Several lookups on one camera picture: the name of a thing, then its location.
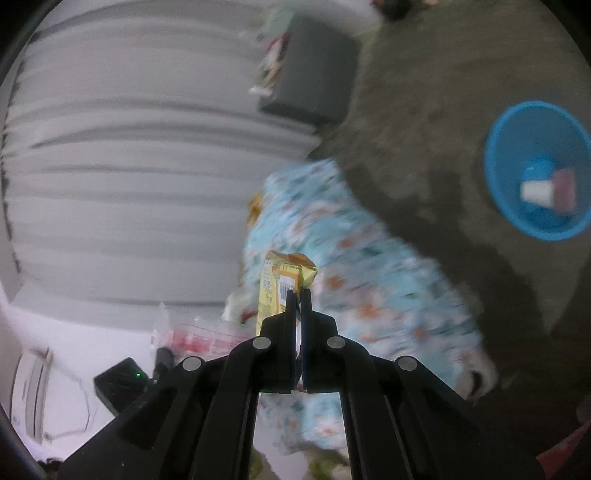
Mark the red object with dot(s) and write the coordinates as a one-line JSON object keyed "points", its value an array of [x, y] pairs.
{"points": [[568, 454]]}

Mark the black charger block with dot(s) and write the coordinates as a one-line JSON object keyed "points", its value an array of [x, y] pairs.
{"points": [[121, 381]]}

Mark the green fuzzy object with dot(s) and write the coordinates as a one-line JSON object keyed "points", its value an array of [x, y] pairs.
{"points": [[328, 470]]}

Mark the dark grey box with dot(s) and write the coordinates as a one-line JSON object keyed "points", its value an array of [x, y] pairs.
{"points": [[314, 69]]}

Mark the grey curtain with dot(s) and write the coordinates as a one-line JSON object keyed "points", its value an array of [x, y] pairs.
{"points": [[129, 161]]}

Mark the pink wrapper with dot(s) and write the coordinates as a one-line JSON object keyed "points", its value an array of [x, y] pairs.
{"points": [[564, 189]]}

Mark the blue plastic bin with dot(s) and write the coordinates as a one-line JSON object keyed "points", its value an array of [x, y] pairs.
{"points": [[512, 147]]}

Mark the clear red printed wrapper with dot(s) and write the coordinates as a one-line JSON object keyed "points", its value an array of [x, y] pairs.
{"points": [[203, 339]]}

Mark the white appliance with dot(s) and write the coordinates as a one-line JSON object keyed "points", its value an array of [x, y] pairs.
{"points": [[30, 397]]}

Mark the yellow snack packet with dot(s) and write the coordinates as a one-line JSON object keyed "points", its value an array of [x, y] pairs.
{"points": [[274, 281]]}

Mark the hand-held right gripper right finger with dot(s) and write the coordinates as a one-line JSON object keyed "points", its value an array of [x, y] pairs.
{"points": [[305, 323]]}

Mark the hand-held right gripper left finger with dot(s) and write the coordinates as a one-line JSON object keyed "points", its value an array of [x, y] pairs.
{"points": [[291, 323]]}

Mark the clutter on grey box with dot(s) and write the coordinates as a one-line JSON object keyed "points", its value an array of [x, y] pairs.
{"points": [[272, 50]]}

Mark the blue floral cloth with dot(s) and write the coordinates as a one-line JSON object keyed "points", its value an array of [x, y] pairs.
{"points": [[369, 258]]}

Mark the dark round object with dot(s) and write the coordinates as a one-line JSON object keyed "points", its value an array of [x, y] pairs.
{"points": [[392, 8]]}

